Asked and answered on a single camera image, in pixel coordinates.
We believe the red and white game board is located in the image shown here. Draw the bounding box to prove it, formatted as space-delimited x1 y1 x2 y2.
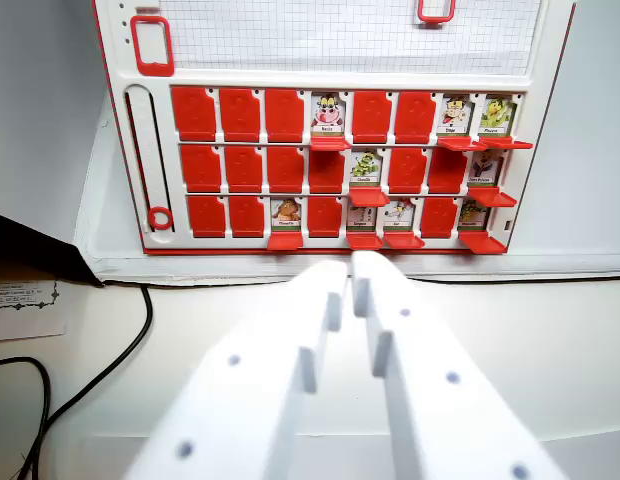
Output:
92 0 577 257

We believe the red board flap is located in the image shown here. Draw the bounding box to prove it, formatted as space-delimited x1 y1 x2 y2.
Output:
467 186 519 209

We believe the white printed paper sheet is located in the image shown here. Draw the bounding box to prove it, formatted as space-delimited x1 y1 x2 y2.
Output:
0 279 69 344

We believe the black cable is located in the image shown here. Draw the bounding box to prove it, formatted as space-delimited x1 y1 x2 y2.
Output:
14 280 155 480
0 356 52 480

